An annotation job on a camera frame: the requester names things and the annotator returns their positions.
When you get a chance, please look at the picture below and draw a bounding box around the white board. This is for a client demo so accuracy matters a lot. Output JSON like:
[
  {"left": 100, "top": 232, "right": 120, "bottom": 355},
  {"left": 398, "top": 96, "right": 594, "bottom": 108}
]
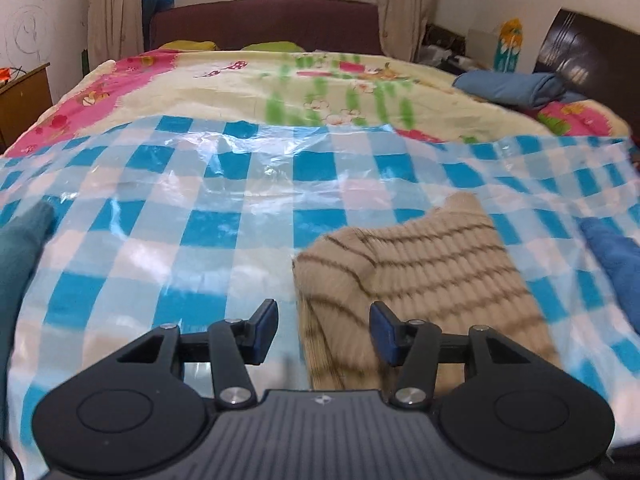
[{"left": 465, "top": 27, "right": 501, "bottom": 68}]

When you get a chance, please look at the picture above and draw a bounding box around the floral printed blanket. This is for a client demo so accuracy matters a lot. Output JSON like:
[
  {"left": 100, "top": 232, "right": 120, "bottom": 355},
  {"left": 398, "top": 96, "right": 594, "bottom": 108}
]
[{"left": 2, "top": 50, "right": 631, "bottom": 158}]

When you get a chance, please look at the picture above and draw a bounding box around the dark wooden board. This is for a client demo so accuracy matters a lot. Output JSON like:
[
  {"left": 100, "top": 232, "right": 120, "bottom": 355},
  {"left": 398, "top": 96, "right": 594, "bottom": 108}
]
[{"left": 535, "top": 8, "right": 640, "bottom": 106}]

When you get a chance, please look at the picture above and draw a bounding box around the blue folded cloth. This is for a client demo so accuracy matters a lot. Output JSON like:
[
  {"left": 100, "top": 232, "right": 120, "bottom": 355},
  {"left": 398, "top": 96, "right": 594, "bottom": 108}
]
[{"left": 452, "top": 70, "right": 586, "bottom": 109}]

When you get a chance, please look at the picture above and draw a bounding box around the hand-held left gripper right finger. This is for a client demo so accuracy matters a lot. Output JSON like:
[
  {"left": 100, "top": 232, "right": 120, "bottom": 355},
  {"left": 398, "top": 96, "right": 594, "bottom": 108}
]
[{"left": 369, "top": 301, "right": 538, "bottom": 409}]

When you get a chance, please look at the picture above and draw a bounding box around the beige curtain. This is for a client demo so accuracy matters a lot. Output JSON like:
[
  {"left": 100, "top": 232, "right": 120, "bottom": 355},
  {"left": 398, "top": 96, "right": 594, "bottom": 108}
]
[
  {"left": 375, "top": 0, "right": 443, "bottom": 63},
  {"left": 87, "top": 0, "right": 146, "bottom": 68}
]

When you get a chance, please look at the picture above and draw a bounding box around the beige striped knit sweater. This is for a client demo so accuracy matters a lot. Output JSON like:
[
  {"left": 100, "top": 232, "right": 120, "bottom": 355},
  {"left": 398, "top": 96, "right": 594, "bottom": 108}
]
[{"left": 291, "top": 192, "right": 561, "bottom": 393}]

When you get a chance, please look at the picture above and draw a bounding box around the wooden cabinet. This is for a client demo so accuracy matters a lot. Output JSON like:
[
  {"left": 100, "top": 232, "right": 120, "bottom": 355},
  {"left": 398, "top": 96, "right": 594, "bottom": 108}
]
[{"left": 0, "top": 62, "right": 52, "bottom": 153}]

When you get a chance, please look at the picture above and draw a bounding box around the blue cloth garment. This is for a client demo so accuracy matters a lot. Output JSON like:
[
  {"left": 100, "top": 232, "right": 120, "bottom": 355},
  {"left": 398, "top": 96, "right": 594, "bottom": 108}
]
[{"left": 580, "top": 217, "right": 640, "bottom": 336}]

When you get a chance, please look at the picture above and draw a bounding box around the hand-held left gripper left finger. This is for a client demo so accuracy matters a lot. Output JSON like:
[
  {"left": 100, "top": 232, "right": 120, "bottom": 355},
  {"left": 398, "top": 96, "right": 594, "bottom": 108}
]
[{"left": 117, "top": 298, "right": 279, "bottom": 409}]

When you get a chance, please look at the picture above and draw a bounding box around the black cable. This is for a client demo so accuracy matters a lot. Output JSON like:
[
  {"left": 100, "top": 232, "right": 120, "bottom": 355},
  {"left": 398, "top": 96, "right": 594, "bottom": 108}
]
[{"left": 0, "top": 437, "right": 23, "bottom": 480}]

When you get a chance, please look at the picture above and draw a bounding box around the blue checkered plastic sheet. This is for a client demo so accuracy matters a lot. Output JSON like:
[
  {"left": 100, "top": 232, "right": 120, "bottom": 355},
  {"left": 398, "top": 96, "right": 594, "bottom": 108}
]
[{"left": 0, "top": 115, "right": 640, "bottom": 480}]

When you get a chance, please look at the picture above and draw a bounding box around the teal cloth garment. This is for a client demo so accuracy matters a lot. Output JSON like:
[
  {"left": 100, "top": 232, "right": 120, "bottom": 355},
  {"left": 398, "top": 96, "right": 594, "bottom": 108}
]
[{"left": 0, "top": 202, "right": 56, "bottom": 376}]

